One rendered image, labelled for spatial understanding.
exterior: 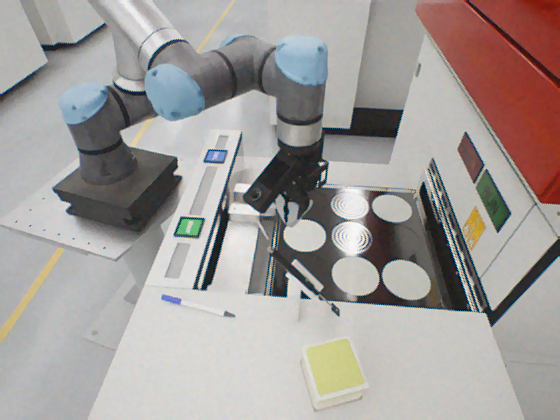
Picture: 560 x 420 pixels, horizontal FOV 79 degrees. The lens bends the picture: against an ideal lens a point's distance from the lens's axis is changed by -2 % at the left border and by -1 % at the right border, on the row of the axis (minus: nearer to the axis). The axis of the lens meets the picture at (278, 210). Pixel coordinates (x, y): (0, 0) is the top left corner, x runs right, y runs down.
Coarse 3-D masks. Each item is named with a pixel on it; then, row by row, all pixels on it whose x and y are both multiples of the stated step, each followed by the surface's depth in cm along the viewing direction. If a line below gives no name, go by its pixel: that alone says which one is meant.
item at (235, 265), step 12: (228, 228) 85; (240, 228) 85; (252, 228) 85; (228, 240) 83; (240, 240) 83; (252, 240) 83; (228, 252) 80; (240, 252) 80; (252, 252) 80; (228, 264) 78; (240, 264) 78; (252, 264) 78; (216, 276) 75; (228, 276) 75; (240, 276) 75
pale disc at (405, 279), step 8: (392, 264) 75; (400, 264) 75; (408, 264) 75; (416, 264) 75; (384, 272) 74; (392, 272) 74; (400, 272) 74; (408, 272) 74; (416, 272) 74; (424, 272) 74; (384, 280) 72; (392, 280) 72; (400, 280) 72; (408, 280) 72; (416, 280) 72; (424, 280) 72; (392, 288) 71; (400, 288) 71; (408, 288) 71; (416, 288) 71; (424, 288) 71; (400, 296) 69; (408, 296) 69; (416, 296) 69
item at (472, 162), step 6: (462, 144) 73; (468, 144) 70; (462, 150) 73; (468, 150) 70; (474, 150) 68; (462, 156) 73; (468, 156) 70; (474, 156) 67; (468, 162) 70; (474, 162) 67; (480, 162) 65; (468, 168) 70; (474, 168) 67; (474, 174) 67
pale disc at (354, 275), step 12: (336, 264) 75; (348, 264) 75; (360, 264) 75; (372, 264) 75; (336, 276) 73; (348, 276) 73; (360, 276) 73; (372, 276) 73; (348, 288) 71; (360, 288) 71; (372, 288) 71
